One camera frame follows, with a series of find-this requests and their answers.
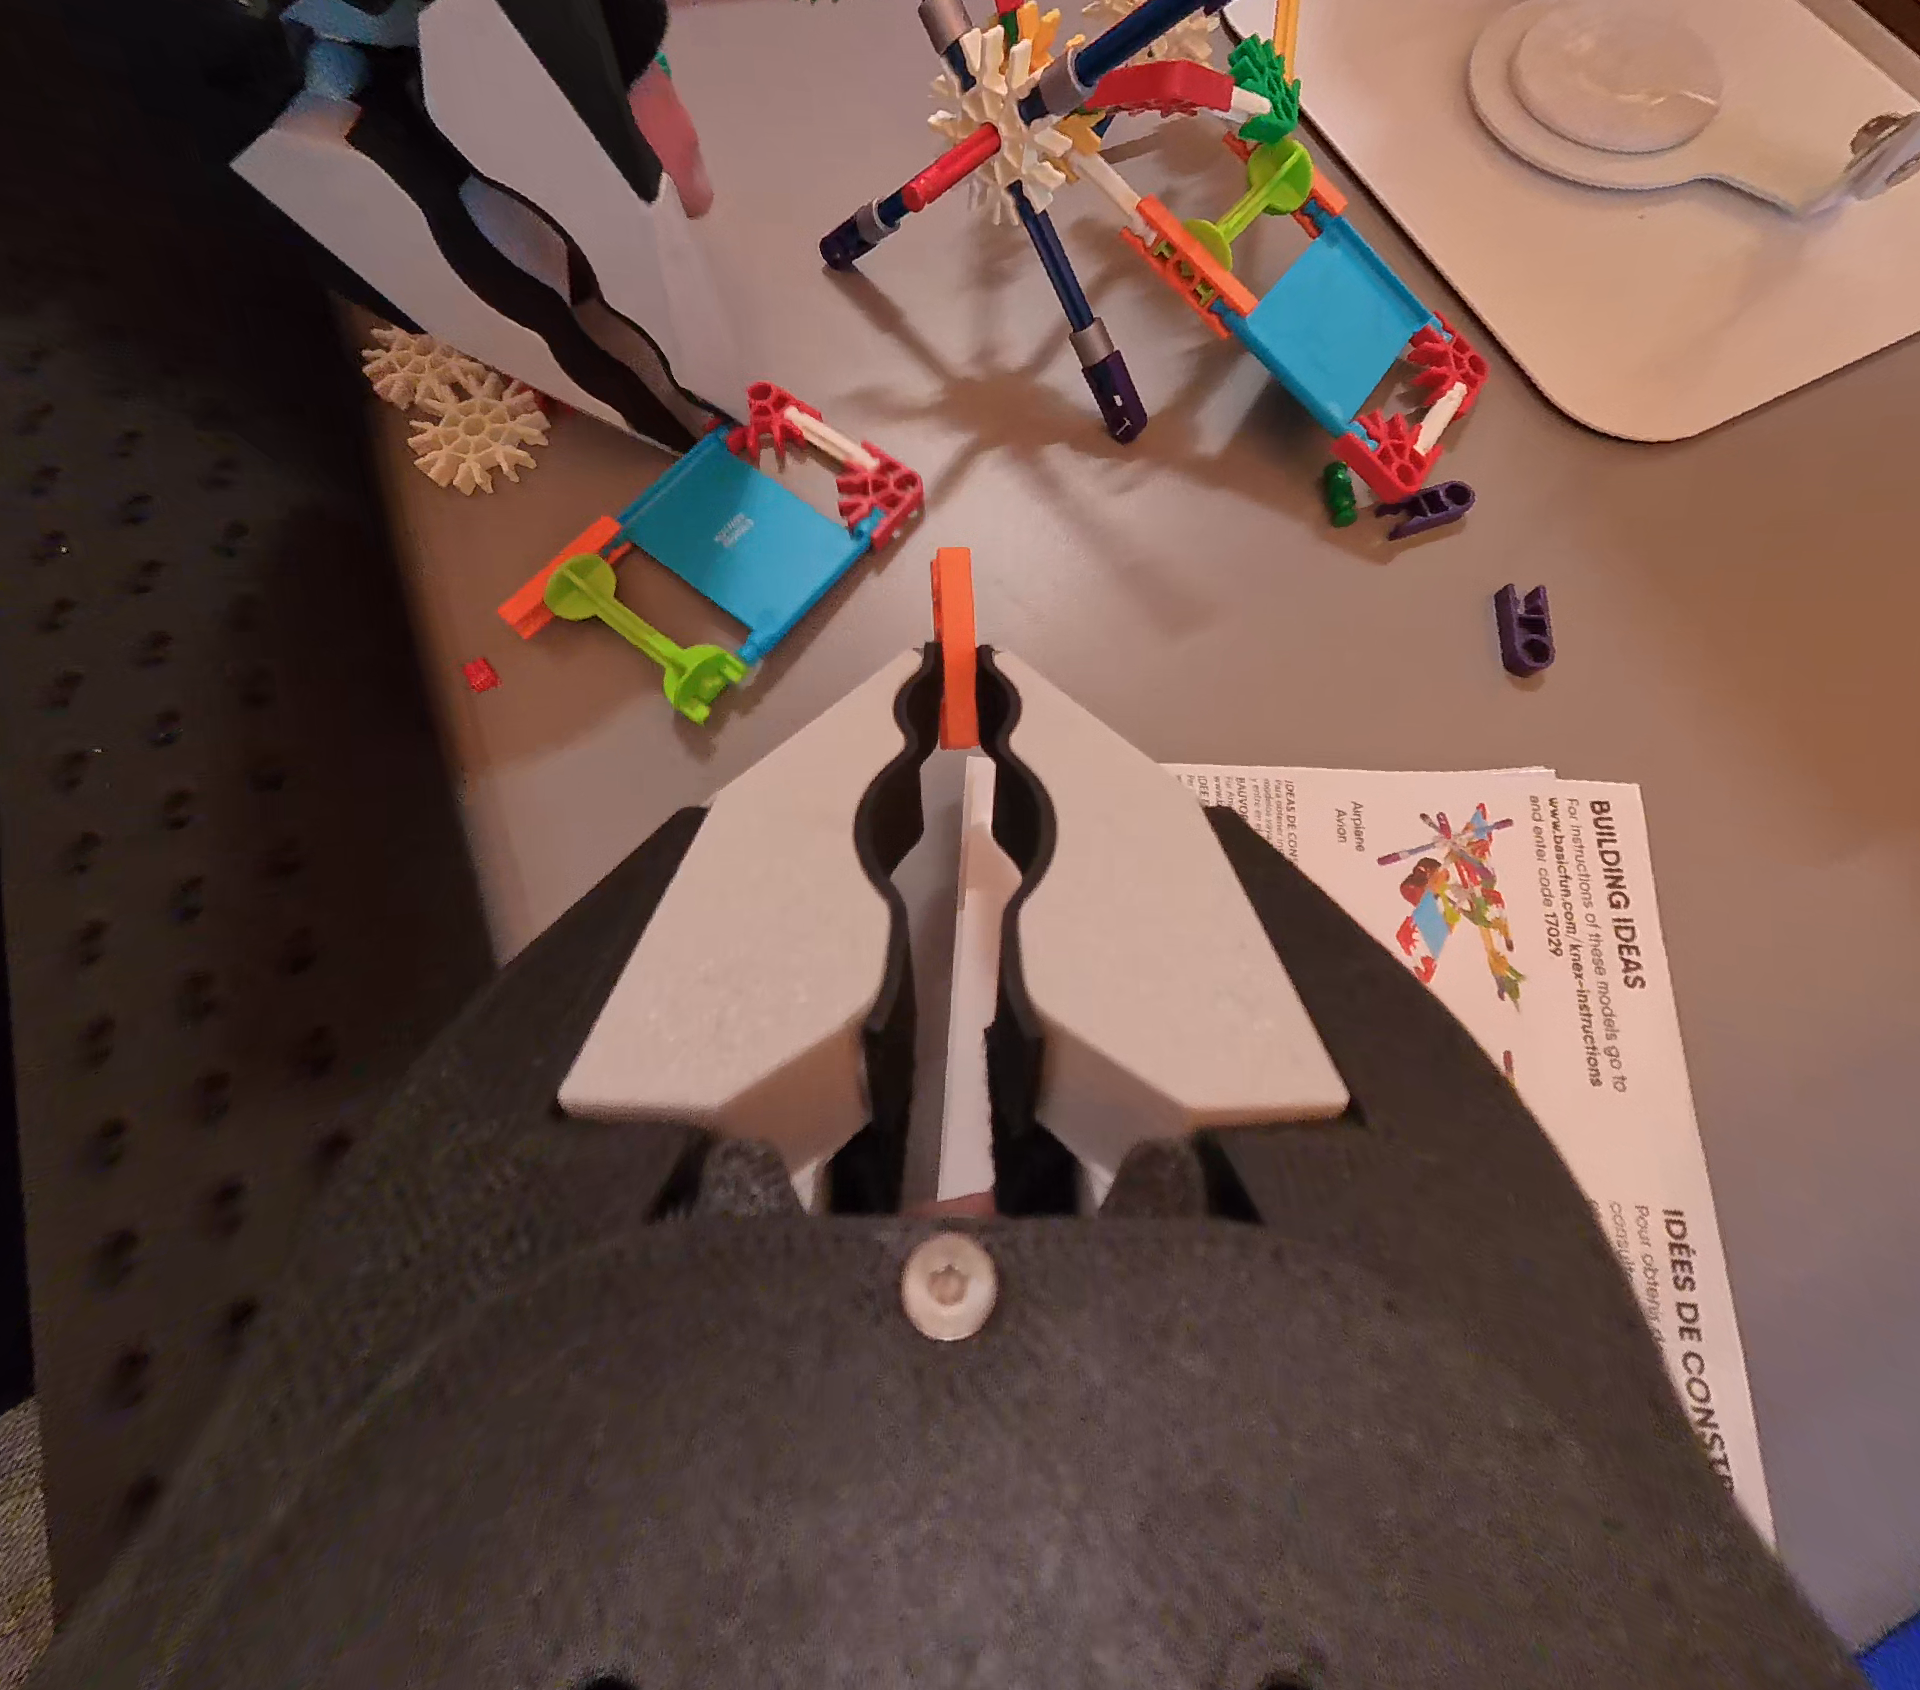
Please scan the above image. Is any purple round toy connector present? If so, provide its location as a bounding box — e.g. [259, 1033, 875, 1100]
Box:
[1375, 477, 1482, 544]

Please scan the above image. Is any white snowflake toy connector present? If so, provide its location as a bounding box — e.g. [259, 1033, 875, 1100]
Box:
[407, 376, 554, 498]
[359, 321, 493, 412]

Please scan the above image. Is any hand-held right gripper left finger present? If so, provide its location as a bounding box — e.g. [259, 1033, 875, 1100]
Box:
[556, 644, 949, 1219]

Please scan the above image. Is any red toy connector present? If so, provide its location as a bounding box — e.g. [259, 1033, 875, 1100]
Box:
[835, 441, 930, 546]
[726, 376, 828, 466]

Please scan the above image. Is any instruction booklet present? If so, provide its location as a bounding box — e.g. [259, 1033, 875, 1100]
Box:
[1160, 757, 1783, 1560]

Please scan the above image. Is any colourful toy windmill model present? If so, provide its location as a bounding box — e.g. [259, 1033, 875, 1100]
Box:
[803, 0, 1497, 507]

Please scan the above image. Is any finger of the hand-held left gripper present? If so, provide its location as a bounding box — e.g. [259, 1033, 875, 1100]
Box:
[415, 0, 749, 441]
[230, 89, 710, 441]

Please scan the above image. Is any blue toy panel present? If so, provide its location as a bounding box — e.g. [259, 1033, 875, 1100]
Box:
[613, 428, 877, 658]

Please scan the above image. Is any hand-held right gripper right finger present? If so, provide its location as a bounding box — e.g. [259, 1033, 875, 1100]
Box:
[974, 644, 1356, 1219]

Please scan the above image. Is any black perforated board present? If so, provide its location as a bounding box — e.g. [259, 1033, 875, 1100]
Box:
[0, 263, 500, 1639]

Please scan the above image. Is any white document stand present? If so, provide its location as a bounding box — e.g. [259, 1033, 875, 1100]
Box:
[1220, 0, 1920, 444]

